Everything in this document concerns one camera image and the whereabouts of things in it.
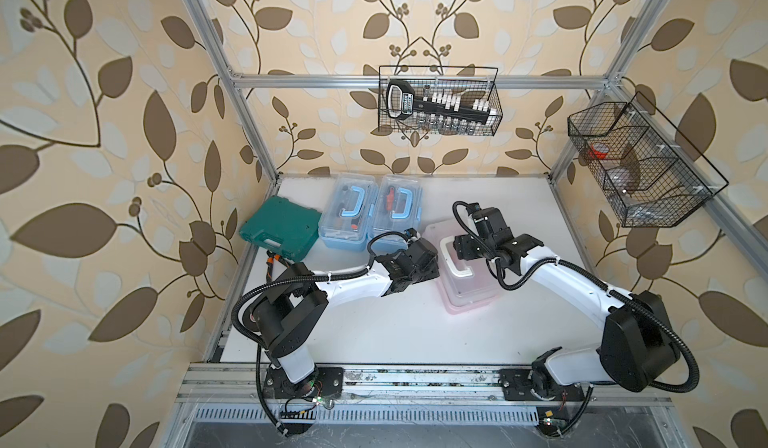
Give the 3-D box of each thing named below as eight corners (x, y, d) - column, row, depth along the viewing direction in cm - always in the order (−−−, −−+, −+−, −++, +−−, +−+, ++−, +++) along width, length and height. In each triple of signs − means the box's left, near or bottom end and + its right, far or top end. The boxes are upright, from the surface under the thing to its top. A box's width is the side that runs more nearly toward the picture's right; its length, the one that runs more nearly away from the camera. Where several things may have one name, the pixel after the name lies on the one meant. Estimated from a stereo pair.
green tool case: (244, 240, 104) (237, 231, 99) (277, 203, 114) (273, 194, 110) (302, 265, 97) (298, 257, 93) (332, 224, 108) (329, 215, 104)
